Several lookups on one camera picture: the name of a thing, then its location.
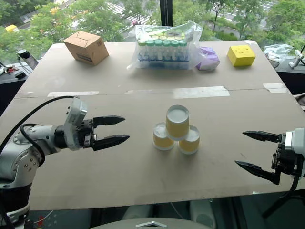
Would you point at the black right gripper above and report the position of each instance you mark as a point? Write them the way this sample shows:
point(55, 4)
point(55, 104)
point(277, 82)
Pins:
point(286, 159)

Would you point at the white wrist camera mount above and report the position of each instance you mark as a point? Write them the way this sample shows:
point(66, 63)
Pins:
point(75, 114)
point(295, 140)

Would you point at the wide white tape strip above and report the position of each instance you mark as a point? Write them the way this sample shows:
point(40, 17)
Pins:
point(201, 92)

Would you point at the white handheld device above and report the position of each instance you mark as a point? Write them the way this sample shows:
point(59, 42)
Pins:
point(297, 57)

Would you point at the red keys bundle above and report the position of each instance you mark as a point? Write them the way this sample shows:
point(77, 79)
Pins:
point(10, 69)

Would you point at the clear bag of capped tubes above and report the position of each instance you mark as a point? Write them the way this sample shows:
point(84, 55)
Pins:
point(164, 50)

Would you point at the yellow paper cup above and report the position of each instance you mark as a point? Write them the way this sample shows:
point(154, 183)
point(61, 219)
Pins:
point(177, 124)
point(190, 142)
point(162, 140)

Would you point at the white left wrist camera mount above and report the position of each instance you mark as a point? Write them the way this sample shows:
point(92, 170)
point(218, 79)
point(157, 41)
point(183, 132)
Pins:
point(75, 114)

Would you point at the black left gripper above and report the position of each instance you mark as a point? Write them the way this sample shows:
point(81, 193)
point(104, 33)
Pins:
point(86, 133)

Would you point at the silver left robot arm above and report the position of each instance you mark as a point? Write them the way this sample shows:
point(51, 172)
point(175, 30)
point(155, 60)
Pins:
point(21, 152)

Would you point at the crumpled clear plastic bag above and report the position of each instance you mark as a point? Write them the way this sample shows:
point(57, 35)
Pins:
point(277, 51)

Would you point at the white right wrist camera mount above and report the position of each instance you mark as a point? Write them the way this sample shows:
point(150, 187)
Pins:
point(295, 140)

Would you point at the silver robot torso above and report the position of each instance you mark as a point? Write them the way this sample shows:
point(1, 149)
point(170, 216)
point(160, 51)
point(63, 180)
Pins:
point(152, 223)

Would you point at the brown cardboard box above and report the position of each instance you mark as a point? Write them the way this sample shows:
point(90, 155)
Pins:
point(87, 48)

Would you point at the black round puck device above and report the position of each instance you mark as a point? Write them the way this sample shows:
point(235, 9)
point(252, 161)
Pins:
point(23, 53)

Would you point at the small black box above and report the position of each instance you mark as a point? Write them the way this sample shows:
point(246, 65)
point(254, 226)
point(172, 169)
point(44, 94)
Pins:
point(20, 74)

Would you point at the purple gloves bundle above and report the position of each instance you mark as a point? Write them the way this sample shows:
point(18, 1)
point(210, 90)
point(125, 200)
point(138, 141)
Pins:
point(208, 59)

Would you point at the yellow foam block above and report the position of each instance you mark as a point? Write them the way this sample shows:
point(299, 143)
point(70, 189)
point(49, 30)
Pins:
point(241, 56)

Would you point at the long thin white tape strip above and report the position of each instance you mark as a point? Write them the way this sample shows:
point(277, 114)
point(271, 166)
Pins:
point(72, 93)

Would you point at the black window frame post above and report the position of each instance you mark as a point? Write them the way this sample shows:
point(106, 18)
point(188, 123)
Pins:
point(166, 12)

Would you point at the white tape patch at edge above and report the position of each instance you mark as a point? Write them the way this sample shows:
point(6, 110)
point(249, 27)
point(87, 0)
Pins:
point(275, 87)

